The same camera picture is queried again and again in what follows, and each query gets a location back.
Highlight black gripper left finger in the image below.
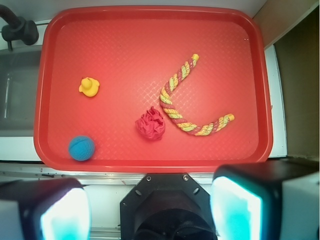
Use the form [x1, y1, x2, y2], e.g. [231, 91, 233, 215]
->
[0, 178, 92, 240]

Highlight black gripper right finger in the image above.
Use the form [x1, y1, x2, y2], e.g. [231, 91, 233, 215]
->
[210, 159, 320, 240]

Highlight blue ball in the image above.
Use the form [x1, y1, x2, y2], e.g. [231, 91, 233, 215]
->
[68, 135, 95, 162]

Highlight crumpled red paper ball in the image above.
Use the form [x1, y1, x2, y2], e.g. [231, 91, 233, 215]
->
[135, 106, 166, 141]

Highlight yellow rubber duck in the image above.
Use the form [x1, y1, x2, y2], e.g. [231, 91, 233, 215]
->
[78, 77, 100, 98]

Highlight red plastic tray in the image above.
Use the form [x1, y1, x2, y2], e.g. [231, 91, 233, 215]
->
[34, 6, 273, 173]

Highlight steel sink basin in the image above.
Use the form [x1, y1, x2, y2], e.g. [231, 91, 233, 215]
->
[0, 45, 42, 137]

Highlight red yellow braided rope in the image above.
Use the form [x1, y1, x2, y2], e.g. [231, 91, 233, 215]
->
[159, 53, 236, 137]

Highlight black octagonal mount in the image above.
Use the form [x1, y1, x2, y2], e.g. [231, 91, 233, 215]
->
[119, 173, 218, 240]

